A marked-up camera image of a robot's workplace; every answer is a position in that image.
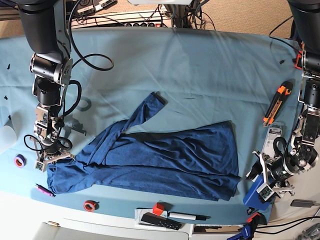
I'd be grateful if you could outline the white black marker pen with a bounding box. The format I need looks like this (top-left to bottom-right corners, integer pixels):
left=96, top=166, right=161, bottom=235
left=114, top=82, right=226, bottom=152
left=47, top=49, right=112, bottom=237
left=167, top=211, right=210, bottom=221

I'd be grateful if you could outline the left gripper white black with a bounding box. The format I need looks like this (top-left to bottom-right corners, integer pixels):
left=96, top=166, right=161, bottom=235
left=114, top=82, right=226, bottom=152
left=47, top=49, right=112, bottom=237
left=245, top=150, right=295, bottom=202

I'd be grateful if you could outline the white book under remote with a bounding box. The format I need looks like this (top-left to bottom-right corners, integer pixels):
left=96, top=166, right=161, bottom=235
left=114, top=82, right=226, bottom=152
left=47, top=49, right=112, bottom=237
left=134, top=207, right=195, bottom=236

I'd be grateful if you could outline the black remote control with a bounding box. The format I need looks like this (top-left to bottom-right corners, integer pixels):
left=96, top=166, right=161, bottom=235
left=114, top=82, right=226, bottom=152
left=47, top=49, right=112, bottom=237
left=141, top=212, right=182, bottom=230

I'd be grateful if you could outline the red cube block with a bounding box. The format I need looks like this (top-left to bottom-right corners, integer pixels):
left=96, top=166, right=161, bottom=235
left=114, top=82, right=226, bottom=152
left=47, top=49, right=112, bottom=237
left=152, top=202, right=165, bottom=216

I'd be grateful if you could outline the orange black lower clamp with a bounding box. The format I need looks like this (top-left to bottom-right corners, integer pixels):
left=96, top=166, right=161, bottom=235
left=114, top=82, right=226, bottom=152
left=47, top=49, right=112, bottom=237
left=246, top=212, right=261, bottom=223

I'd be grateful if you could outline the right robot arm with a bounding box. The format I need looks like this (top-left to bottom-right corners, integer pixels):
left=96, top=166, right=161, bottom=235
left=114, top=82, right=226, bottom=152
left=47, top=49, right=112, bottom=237
left=17, top=0, right=114, bottom=172

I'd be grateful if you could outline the orange black utility knife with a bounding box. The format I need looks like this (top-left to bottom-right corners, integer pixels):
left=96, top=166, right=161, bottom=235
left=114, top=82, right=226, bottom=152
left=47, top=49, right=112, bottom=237
left=262, top=81, right=293, bottom=127

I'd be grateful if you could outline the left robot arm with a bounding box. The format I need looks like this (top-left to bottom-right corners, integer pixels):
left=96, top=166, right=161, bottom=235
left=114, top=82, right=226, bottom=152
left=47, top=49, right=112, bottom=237
left=243, top=0, right=320, bottom=209

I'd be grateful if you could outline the pink marker pen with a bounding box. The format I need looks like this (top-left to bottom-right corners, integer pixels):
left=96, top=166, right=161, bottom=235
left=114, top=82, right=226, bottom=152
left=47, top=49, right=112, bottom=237
left=34, top=183, right=56, bottom=197

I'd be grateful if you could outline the grey adapter box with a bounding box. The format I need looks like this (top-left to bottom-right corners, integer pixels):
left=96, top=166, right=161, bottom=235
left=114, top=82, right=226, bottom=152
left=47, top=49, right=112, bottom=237
left=290, top=199, right=314, bottom=208

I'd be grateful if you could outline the white paper roll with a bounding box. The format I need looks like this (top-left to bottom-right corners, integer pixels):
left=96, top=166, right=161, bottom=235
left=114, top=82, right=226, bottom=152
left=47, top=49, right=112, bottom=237
left=0, top=125, right=17, bottom=154

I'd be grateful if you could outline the blue black clamp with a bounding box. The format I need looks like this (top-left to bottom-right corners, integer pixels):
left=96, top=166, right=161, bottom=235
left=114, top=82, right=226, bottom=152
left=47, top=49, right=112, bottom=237
left=227, top=225, right=255, bottom=240

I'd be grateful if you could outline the black foot pedal start label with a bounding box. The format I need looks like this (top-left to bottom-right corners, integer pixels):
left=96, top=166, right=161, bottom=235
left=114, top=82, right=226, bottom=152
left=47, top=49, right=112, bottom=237
left=76, top=0, right=95, bottom=15

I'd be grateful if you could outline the red tape roll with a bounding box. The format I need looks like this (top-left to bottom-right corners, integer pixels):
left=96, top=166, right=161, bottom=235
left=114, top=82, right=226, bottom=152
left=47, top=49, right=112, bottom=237
left=83, top=200, right=99, bottom=213

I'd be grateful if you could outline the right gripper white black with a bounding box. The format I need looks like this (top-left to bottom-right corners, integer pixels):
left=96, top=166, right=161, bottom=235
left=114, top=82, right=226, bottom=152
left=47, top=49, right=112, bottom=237
left=34, top=150, right=75, bottom=172

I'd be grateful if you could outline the purple tape roll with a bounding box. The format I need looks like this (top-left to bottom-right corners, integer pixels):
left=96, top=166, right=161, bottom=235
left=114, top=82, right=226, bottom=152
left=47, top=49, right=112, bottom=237
left=14, top=154, right=26, bottom=168

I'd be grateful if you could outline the orange black clamp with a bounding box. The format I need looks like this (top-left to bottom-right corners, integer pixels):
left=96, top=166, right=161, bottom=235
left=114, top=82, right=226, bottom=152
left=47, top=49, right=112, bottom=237
left=246, top=212, right=261, bottom=223
left=293, top=50, right=303, bottom=70

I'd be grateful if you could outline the dark blue t-shirt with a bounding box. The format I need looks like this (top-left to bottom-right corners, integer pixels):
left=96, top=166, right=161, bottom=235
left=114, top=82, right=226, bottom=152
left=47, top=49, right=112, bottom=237
left=47, top=92, right=240, bottom=201

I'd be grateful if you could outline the blue box black knob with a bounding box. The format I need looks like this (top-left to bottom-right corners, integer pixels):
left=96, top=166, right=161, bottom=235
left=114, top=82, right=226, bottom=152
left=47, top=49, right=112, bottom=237
left=243, top=174, right=275, bottom=211

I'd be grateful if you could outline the white packaged item blister card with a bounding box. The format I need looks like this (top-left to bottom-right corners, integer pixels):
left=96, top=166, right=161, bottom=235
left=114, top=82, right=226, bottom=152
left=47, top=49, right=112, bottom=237
left=262, top=122, right=283, bottom=158

